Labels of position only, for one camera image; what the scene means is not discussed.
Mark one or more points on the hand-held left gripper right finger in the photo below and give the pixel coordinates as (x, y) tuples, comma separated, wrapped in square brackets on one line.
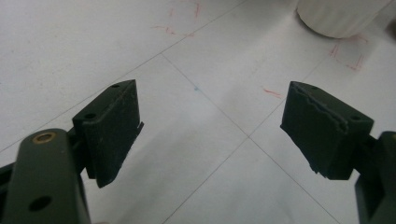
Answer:
[(327, 133)]

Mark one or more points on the white board sheet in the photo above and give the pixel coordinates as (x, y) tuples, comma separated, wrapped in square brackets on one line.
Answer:
[(199, 124)]

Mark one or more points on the white cup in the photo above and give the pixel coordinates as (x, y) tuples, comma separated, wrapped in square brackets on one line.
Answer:
[(339, 15)]

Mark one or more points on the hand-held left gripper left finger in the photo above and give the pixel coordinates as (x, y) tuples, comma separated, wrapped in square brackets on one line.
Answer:
[(109, 133)]

